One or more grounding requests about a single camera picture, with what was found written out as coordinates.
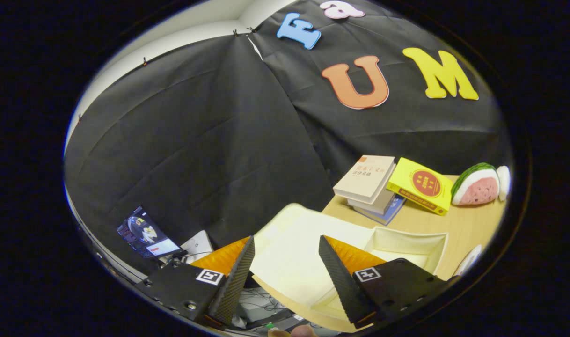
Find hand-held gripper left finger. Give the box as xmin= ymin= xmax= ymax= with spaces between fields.
xmin=135 ymin=235 xmax=256 ymax=328

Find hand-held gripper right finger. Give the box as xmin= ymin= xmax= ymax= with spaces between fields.
xmin=318 ymin=235 xmax=460 ymax=329

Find cream storage box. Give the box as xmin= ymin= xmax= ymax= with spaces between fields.
xmin=250 ymin=203 xmax=449 ymax=333

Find white canvas shoe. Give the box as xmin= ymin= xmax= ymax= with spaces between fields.
xmin=453 ymin=244 xmax=483 ymax=277

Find white flat object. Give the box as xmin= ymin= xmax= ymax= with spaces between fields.
xmin=181 ymin=230 xmax=214 ymax=263

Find blue book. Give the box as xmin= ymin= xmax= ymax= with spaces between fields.
xmin=353 ymin=194 xmax=407 ymax=226

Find grey book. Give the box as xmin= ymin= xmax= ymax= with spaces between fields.
xmin=346 ymin=186 xmax=396 ymax=216

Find computer monitor screen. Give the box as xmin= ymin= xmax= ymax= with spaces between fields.
xmin=117 ymin=206 xmax=183 ymax=259

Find yellow book with red circle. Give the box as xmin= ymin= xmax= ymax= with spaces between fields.
xmin=387 ymin=157 xmax=454 ymax=216

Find watermelon slice plush toy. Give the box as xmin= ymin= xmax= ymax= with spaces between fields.
xmin=451 ymin=162 xmax=501 ymax=206

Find white round plush toy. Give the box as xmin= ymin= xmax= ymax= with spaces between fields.
xmin=496 ymin=165 xmax=512 ymax=202

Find dark cables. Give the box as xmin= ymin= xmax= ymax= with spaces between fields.
xmin=236 ymin=286 xmax=314 ymax=330

